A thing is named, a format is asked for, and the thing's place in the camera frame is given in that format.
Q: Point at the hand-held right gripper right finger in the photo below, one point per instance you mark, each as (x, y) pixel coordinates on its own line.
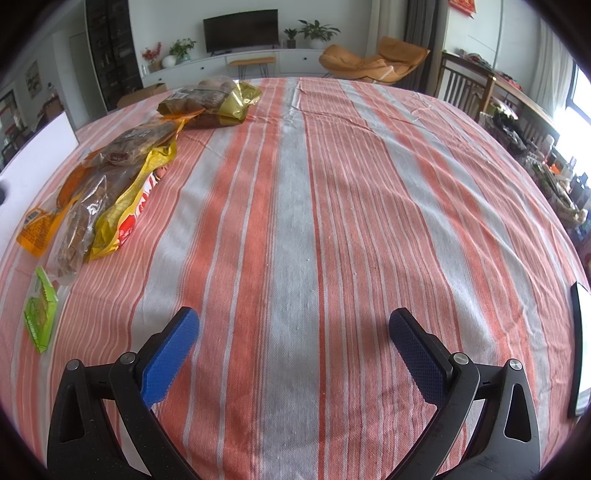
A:
(418, 360)

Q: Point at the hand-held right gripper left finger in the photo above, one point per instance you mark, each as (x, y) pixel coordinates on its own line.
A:
(168, 360)

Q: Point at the green-ended snack packet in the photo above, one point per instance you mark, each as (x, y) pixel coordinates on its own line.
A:
(41, 314)

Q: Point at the yellow red snack bag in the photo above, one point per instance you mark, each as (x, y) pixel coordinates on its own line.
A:
(134, 207)

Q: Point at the clear packet of brown biscuits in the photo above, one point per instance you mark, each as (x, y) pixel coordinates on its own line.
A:
(76, 230)

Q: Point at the orange snack packet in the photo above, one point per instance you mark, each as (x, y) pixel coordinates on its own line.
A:
(34, 233)

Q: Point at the clear brown snack packet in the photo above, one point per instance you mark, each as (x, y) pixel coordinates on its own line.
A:
(138, 141)

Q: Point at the clear bag of brown snacks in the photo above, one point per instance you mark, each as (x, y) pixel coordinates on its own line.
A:
(240, 104)

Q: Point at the black tablet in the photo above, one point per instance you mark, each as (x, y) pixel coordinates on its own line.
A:
(581, 346)

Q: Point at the orange grey striped tablecloth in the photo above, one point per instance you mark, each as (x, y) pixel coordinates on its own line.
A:
(295, 230)

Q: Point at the white board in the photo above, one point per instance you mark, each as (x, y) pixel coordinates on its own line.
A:
(41, 152)

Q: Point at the wooden dining chair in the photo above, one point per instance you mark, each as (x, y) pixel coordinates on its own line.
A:
(461, 81)

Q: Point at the wooden dining table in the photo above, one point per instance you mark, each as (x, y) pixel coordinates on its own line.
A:
(521, 97)

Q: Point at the round white vase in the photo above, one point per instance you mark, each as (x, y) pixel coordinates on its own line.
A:
(169, 61)

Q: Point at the orange lounge chair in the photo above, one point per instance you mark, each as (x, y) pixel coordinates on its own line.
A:
(364, 62)

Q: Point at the red flowers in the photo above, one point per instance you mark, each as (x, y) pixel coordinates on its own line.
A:
(151, 53)

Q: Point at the wooden bench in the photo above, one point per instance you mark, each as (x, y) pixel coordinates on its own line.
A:
(251, 61)

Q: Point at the leafy plant in vase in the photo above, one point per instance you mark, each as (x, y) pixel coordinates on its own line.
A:
(181, 48)

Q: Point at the black bookcase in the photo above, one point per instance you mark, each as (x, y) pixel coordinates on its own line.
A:
(115, 50)

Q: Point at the white tv cabinet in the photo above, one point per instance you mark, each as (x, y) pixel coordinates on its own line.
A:
(300, 62)

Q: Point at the white curtain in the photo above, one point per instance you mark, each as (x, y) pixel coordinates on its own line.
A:
(551, 64)

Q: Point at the dark grey curtain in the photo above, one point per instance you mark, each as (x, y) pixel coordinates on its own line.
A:
(422, 27)

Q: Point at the black television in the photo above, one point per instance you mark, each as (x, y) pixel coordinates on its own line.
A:
(241, 30)

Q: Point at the large potted plant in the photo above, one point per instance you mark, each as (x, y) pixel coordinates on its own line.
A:
(317, 30)

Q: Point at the small potted plant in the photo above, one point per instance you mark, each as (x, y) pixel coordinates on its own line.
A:
(291, 37)

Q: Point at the red wall decoration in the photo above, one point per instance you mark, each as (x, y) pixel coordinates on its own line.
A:
(463, 7)

